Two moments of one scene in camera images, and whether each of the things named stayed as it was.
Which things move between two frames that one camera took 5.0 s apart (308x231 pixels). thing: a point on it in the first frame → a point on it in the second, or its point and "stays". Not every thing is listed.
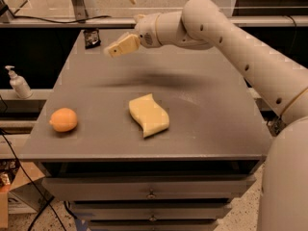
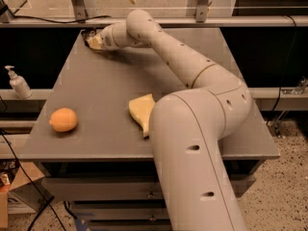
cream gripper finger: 127,43 → 95,42
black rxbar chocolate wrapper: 91,38 stays
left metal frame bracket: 78,0 stays
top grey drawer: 95,189 stays
